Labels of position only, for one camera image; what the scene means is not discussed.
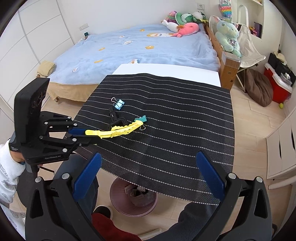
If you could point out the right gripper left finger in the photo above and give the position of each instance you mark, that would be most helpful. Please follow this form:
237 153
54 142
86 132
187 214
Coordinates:
53 211

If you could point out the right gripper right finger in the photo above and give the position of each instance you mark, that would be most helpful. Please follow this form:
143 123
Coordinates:
254 220

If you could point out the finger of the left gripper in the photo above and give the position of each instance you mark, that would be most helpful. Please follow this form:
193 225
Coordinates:
77 131
83 140

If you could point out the black hair clip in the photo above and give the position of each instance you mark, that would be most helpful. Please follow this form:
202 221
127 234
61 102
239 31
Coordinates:
115 119

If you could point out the blue binder clip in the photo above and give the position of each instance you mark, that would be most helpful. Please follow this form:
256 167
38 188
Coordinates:
117 103

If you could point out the teal binder clip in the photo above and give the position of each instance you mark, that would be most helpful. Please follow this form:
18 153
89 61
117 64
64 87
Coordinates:
143 119

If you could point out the white cardboard box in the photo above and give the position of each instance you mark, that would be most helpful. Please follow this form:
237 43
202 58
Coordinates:
135 193

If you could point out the pink trash bin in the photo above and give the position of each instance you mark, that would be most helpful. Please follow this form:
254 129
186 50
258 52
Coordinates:
122 204

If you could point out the person's left hand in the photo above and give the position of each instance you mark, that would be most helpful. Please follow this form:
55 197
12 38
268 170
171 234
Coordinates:
17 157

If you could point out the bed with blue blanket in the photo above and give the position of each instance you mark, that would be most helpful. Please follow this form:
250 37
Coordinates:
80 69

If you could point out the person's legs dark trousers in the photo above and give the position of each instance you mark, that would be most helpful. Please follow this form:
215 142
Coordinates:
164 216

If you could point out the beige folded cloth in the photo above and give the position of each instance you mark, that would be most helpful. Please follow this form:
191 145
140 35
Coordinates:
46 68

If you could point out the white drawer cabinet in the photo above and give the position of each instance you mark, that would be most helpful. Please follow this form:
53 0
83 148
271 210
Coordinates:
281 143

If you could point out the black striped table mat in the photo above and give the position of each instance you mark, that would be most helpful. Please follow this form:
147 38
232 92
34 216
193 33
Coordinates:
183 117

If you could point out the brown bean bag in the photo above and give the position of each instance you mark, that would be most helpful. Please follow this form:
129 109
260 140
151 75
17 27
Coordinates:
258 87

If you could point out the red white cooler box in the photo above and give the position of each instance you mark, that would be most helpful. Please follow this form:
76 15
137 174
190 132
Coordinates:
281 91

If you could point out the white seal plush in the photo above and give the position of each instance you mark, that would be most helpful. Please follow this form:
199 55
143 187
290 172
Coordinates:
173 27

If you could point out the wooden bed footboard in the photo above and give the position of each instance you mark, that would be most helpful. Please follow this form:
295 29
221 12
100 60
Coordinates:
229 63

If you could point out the black storage bag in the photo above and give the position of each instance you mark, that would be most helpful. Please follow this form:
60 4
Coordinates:
279 67

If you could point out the pink whale plush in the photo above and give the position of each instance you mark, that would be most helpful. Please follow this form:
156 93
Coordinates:
186 29

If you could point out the white folding chair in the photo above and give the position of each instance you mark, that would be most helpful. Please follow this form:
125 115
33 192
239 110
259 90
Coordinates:
250 57

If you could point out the green striped plush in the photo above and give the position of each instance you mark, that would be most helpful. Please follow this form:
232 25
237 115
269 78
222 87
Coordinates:
197 17

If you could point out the teal unicorn plush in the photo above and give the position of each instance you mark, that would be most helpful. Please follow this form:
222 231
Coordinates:
227 35

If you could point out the rainbow hanging bag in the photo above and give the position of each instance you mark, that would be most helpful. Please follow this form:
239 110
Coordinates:
225 8

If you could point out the white wall shelf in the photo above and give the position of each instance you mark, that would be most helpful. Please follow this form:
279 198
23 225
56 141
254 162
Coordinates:
251 14

